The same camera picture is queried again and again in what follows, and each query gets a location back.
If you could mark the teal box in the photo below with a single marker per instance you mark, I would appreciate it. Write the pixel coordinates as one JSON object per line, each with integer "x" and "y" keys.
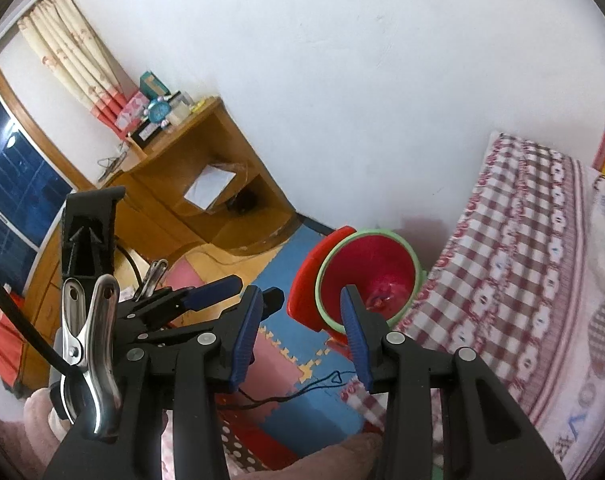
{"x": 155, "y": 85}

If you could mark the white paper in shelf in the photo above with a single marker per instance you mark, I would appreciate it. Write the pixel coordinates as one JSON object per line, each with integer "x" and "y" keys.
{"x": 210, "y": 185}

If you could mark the black polka dot cloth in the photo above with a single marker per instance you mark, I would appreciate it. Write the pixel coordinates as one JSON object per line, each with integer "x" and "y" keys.
{"x": 255, "y": 442}

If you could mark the white jar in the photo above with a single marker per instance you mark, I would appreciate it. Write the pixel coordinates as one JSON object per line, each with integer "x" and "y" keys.
{"x": 179, "y": 112}

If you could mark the window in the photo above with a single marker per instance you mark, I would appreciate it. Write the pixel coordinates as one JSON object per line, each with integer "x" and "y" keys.
{"x": 17, "y": 175}

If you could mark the red bin with green rim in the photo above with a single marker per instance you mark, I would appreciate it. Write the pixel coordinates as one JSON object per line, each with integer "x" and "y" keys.
{"x": 305, "y": 285}

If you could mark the colourful foam floor mat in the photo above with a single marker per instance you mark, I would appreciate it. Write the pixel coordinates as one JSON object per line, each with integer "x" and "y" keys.
{"x": 292, "y": 270}

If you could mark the silver metal spring clip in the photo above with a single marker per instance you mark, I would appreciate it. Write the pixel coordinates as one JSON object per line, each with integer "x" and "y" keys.
{"x": 95, "y": 355}
{"x": 152, "y": 280}

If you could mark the grey box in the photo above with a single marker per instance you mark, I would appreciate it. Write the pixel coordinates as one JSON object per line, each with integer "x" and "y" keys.
{"x": 182, "y": 97}

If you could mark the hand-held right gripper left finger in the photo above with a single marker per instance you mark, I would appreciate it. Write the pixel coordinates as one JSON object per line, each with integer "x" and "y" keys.
{"x": 242, "y": 340}

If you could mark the small yellow object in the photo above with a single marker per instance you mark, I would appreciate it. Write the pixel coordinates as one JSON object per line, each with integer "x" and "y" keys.
{"x": 198, "y": 106}

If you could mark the blue alarm clock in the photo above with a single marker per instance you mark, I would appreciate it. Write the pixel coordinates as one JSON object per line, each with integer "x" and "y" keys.
{"x": 157, "y": 110}

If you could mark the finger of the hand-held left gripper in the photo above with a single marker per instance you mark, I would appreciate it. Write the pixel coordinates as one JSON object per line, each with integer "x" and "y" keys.
{"x": 273, "y": 302}
{"x": 212, "y": 292}

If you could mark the pink tissue box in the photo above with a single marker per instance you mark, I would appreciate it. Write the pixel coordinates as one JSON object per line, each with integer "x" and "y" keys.
{"x": 131, "y": 110}

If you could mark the black box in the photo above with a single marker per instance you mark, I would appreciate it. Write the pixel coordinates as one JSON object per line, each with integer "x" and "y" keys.
{"x": 145, "y": 134}

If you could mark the cream floral curtain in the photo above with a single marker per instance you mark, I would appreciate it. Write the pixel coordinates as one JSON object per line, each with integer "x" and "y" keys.
{"x": 77, "y": 60}

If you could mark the red bucket green rim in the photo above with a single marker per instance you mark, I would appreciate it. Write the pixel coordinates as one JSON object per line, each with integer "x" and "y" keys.
{"x": 377, "y": 270}

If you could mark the red striped cloth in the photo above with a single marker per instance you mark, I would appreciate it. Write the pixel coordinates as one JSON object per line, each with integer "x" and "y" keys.
{"x": 2, "y": 345}

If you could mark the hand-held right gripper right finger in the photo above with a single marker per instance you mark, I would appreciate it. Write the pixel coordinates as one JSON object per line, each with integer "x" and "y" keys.
{"x": 355, "y": 340}

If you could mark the person's pink fleece leg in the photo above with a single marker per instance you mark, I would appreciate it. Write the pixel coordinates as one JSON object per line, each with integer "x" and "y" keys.
{"x": 327, "y": 460}

